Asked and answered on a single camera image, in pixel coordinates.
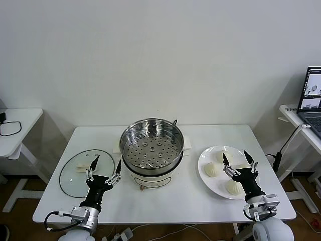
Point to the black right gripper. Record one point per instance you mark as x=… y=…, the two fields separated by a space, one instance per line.
x=247 y=179

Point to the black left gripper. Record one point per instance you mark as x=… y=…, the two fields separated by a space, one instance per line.
x=96 y=185

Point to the white steamed baozi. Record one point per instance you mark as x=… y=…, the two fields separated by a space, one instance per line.
x=242 y=166
x=219 y=156
x=212 y=169
x=233 y=188

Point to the round glass pot lid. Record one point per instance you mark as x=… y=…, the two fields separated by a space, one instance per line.
x=72 y=180

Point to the perforated steel steamer basket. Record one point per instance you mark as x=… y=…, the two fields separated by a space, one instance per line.
x=150 y=155

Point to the round white plate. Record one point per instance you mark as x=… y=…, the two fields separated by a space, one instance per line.
x=210 y=185

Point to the black power brick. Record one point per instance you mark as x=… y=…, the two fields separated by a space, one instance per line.
x=276 y=160

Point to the cream electric cooker pot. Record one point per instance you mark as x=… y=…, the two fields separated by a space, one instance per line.
x=153 y=180

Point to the white power strip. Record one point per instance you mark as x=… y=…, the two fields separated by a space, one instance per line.
x=124 y=234

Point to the white table leg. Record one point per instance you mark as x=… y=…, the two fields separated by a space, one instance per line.
x=236 y=231

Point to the small red floor object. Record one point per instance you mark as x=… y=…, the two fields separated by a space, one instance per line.
x=314 y=222

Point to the grey open laptop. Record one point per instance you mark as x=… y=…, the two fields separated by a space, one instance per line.
x=313 y=85

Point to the small black adapter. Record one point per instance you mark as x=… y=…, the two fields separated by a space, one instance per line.
x=2 y=116

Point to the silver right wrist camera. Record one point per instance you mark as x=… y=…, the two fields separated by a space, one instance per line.
x=272 y=199

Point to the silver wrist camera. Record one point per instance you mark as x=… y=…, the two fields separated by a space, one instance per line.
x=272 y=199
x=80 y=214

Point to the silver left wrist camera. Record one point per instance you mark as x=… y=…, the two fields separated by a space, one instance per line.
x=80 y=214

